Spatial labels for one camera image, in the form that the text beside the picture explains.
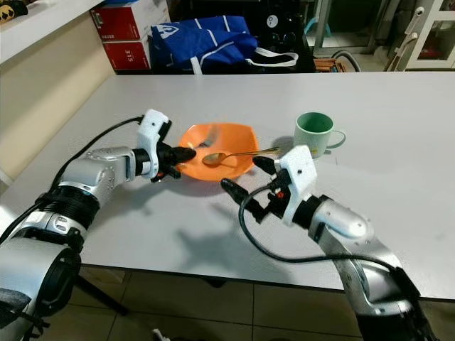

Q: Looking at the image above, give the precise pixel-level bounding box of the orange plastic bowl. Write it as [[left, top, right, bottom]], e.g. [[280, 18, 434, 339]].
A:
[[176, 122, 259, 181]]

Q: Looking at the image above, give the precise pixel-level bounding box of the gold metal spoon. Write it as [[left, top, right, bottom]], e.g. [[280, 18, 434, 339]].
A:
[[202, 146, 282, 169]]

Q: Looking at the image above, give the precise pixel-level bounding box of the pale green mug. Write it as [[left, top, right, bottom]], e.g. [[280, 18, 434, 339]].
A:
[[293, 112, 347, 159]]

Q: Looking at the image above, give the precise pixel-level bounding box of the blue fabric bag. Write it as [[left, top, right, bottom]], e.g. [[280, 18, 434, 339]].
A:
[[150, 16, 259, 75]]

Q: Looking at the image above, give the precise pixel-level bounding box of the small red cardboard box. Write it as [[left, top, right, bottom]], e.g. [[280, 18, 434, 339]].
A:
[[101, 40, 152, 72]]

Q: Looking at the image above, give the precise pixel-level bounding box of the black appliance with dial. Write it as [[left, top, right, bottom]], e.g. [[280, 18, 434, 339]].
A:
[[249, 0, 318, 72]]

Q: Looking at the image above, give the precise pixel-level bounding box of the red box with white lid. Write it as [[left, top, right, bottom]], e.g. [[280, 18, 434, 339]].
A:
[[90, 0, 161, 43]]

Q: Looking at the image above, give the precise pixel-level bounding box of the white glass door cabinet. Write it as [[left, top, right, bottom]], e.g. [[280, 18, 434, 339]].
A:
[[386, 0, 455, 70]]

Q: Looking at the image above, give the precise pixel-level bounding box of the yellow and black tool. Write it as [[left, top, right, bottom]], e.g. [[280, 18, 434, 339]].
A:
[[0, 2, 31, 21]]

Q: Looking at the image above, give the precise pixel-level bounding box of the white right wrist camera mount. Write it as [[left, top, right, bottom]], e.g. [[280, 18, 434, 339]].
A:
[[277, 145, 319, 227]]

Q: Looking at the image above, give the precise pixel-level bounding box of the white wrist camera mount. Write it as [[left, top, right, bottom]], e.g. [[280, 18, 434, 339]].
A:
[[138, 109, 172, 176], [277, 145, 319, 227]]

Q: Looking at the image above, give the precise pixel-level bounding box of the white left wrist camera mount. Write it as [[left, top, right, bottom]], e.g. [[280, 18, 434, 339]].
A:
[[138, 109, 172, 176]]

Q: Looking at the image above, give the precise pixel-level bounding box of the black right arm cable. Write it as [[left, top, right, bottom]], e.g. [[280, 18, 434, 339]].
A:
[[237, 185, 407, 275]]

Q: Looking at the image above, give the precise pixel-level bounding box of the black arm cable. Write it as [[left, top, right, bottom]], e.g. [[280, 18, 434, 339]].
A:
[[0, 117, 147, 242], [237, 185, 407, 275]]

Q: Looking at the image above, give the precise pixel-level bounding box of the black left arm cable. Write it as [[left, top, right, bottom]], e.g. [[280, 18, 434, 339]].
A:
[[0, 117, 147, 242]]

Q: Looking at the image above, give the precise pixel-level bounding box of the white bag strap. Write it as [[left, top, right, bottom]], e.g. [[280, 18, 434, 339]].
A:
[[246, 48, 299, 69]]

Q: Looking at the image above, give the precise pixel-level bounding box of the white wall shelf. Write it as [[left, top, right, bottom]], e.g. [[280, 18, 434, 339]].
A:
[[0, 0, 109, 42]]

